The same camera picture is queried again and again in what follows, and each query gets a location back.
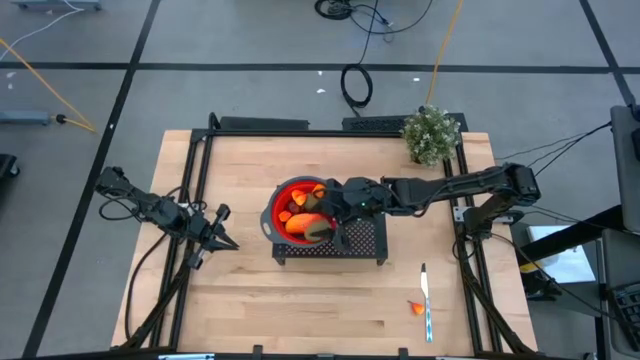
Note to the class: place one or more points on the black keyboard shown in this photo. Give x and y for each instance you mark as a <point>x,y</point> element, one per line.
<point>627,310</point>

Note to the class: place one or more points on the red grey collapsible colander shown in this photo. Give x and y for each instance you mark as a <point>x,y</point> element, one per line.
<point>278,200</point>

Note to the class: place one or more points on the white sheet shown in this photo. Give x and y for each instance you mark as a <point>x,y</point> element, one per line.
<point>565,260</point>

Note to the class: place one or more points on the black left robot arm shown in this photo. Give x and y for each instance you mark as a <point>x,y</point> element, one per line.
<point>150,210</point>

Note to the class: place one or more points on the grey metal floor bar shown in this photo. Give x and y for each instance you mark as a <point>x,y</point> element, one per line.
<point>55,4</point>
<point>25,118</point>

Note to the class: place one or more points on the silver table knife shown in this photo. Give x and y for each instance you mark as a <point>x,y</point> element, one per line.
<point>426,300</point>

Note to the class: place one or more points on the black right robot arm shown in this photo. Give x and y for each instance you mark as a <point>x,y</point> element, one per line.
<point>450,187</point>

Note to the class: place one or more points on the black perforated metal stand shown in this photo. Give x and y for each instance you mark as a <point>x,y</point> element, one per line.
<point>367,240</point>

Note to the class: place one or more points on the black aluminium table frame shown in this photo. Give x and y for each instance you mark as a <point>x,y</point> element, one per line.
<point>325,133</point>

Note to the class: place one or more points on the silver aluminium bar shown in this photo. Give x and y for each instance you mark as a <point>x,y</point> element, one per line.
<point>185,357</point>

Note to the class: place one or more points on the grey cabinet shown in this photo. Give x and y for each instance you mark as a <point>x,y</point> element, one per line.
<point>625,160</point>

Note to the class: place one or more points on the black flat box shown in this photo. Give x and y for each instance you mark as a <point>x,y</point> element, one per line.
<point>262,124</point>

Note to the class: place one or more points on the black diagonal beam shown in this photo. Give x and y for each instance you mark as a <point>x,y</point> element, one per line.
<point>550,242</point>

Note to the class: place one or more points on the brown toy kiwi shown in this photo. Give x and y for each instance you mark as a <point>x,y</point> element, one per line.
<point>317,230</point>
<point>311,202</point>

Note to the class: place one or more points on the black frame clamp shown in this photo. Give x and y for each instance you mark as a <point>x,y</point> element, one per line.
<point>403,353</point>
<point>257,351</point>

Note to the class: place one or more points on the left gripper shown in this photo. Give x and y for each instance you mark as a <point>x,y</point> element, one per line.
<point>205,230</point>

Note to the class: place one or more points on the green potted plant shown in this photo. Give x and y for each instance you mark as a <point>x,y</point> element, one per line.
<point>430,135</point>

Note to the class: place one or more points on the black equipment base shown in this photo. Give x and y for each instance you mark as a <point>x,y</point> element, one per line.
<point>7,166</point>

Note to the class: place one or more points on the black perforated box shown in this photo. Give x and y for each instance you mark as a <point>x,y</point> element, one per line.
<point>372,123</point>

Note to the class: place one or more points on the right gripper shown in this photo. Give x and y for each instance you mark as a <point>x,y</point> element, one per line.
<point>365,197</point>

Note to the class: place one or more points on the orange toy tangerine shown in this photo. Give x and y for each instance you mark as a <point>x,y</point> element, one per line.
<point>318,190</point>

